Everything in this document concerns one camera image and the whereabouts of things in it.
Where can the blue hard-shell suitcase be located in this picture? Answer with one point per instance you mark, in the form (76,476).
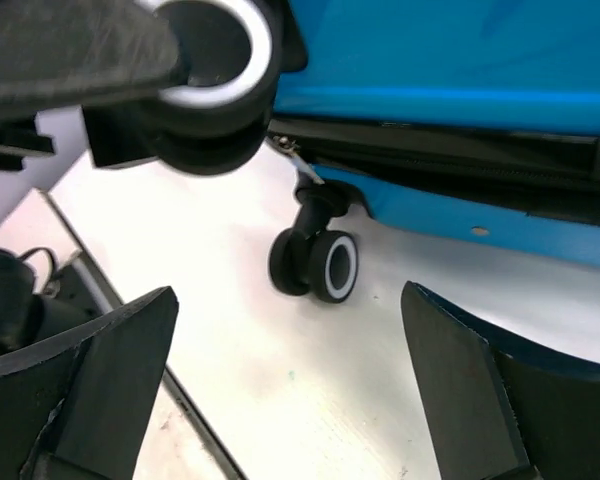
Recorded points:
(474,120)

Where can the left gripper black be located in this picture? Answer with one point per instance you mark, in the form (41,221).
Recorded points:
(63,53)

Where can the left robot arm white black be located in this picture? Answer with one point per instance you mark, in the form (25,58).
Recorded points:
(17,329)

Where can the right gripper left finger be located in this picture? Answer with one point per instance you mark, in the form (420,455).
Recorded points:
(77,405)

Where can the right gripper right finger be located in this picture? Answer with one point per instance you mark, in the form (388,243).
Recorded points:
(498,405)

